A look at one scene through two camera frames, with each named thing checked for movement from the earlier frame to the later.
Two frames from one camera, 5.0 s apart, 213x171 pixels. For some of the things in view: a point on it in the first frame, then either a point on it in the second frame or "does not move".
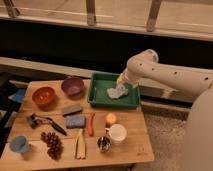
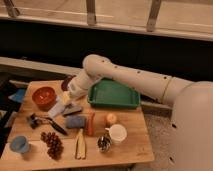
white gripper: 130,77 -> 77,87
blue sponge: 75,121 does not move
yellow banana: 80,150 does not move
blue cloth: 19,96 does not move
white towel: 117,92 -> 57,108
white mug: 117,132 does not move
